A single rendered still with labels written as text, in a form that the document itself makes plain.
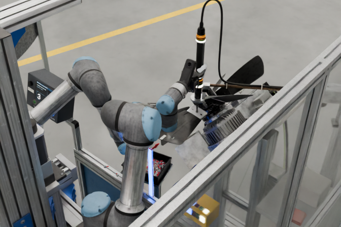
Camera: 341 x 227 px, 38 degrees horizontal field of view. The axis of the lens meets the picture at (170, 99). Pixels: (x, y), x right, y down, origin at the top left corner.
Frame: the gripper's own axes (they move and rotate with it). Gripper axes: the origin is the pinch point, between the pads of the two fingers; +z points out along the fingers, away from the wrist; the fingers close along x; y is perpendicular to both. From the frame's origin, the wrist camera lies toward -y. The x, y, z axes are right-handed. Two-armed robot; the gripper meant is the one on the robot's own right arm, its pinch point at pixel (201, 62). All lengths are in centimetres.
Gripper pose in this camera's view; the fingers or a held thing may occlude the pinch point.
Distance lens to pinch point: 233.7
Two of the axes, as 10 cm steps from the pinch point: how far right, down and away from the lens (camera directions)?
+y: -0.1, 7.7, 6.4
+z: 5.0, -5.5, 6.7
